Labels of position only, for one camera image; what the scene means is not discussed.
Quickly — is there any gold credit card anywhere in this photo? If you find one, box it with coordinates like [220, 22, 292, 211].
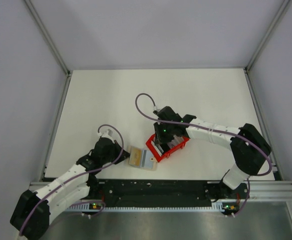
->
[128, 146, 143, 168]

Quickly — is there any beige card holder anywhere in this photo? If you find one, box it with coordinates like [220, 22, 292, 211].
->
[128, 146, 157, 171]

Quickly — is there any grey credit card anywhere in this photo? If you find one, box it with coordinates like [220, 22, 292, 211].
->
[140, 149, 157, 171]

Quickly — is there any red plastic card tray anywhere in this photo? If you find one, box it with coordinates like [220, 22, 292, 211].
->
[146, 134, 189, 163]

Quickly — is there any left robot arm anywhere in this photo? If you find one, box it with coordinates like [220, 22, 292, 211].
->
[10, 137, 130, 240]

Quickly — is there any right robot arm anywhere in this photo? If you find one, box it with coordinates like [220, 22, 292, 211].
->
[153, 106, 271, 198]

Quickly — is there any stack of upright cards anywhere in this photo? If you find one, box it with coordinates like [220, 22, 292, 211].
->
[167, 136, 184, 149]

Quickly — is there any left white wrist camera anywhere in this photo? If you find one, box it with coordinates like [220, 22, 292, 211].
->
[97, 129, 113, 140]

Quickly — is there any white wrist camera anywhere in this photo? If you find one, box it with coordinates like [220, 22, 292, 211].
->
[153, 105, 160, 115]
[97, 129, 113, 140]

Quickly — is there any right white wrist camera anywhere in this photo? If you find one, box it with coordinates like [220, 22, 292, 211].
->
[153, 105, 160, 115]

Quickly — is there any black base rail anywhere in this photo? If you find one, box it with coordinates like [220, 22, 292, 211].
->
[85, 179, 248, 207]

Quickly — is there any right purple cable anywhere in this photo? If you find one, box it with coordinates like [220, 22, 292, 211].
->
[135, 93, 272, 176]

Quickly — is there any purple cable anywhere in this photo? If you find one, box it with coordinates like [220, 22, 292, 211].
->
[135, 93, 272, 176]
[19, 124, 124, 237]

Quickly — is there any white slotted cable duct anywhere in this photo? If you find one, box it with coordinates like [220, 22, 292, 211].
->
[66, 202, 238, 213]

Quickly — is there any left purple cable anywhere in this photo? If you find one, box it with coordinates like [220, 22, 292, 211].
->
[19, 124, 124, 237]

